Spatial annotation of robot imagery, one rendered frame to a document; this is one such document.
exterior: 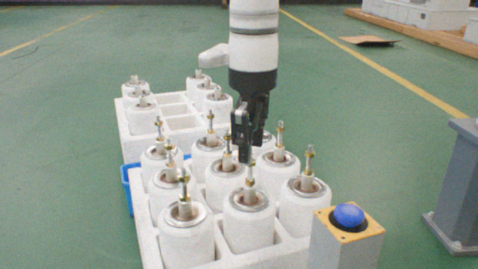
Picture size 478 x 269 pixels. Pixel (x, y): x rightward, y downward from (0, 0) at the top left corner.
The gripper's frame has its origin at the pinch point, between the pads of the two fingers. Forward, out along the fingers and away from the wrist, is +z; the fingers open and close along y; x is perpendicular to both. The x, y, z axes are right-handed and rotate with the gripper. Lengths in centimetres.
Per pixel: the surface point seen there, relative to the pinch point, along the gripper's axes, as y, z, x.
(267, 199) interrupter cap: 0.5, 10.2, -3.1
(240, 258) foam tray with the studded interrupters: -7.6, 17.5, -0.8
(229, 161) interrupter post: 8.0, 8.2, 6.9
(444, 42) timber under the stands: 300, 31, -81
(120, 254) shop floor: 1.1, 35.5, 32.8
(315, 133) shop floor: 87, 36, -2
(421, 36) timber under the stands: 332, 33, -67
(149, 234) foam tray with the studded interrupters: -7.6, 17.5, 17.2
